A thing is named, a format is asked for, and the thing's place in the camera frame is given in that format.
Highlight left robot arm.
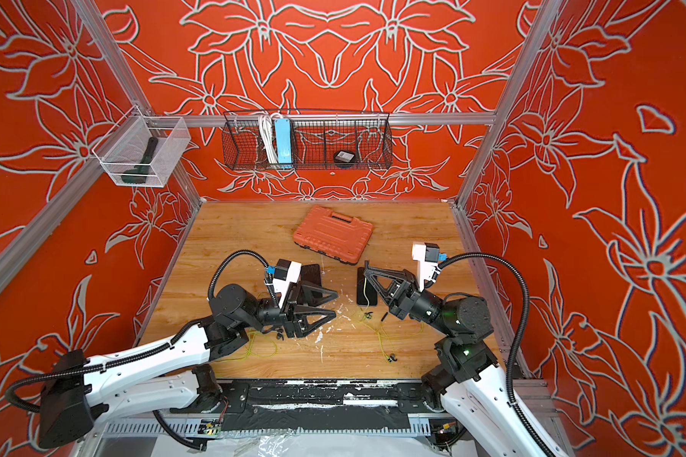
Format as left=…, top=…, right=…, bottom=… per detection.
left=38, top=280, right=338, bottom=449

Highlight yellow earphones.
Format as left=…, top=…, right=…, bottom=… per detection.
left=354, top=307, right=424, bottom=364
left=220, top=329, right=284, bottom=363

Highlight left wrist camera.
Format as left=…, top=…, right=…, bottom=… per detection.
left=266, top=259, right=302, bottom=308

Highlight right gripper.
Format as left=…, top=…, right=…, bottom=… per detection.
left=370, top=270, right=458, bottom=340

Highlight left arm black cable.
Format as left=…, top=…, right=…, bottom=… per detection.
left=3, top=249, right=276, bottom=452

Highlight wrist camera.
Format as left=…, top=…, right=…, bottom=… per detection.
left=412, top=242, right=447, bottom=291
left=266, top=259, right=302, bottom=308

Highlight clear plastic bin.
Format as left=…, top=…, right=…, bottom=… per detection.
left=91, top=107, right=191, bottom=189

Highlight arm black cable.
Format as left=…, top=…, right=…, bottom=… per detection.
left=3, top=249, right=276, bottom=452
left=436, top=252, right=556, bottom=457

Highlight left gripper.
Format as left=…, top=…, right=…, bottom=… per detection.
left=238, top=281, right=337, bottom=342

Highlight blue box in basket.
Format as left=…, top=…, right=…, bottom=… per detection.
left=274, top=118, right=293, bottom=167

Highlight orange tool case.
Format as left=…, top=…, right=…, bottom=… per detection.
left=293, top=206, right=373, bottom=265

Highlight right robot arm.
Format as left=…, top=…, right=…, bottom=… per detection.
left=363, top=252, right=567, bottom=456

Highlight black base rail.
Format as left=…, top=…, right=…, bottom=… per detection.
left=170, top=379, right=455, bottom=436

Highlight black wire basket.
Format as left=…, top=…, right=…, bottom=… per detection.
left=221, top=110, right=394, bottom=171

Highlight white cables in basket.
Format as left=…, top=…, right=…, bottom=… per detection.
left=258, top=113, right=278, bottom=167

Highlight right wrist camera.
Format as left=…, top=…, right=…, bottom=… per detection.
left=412, top=242, right=447, bottom=291

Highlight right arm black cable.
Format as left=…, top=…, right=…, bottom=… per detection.
left=436, top=252, right=556, bottom=457

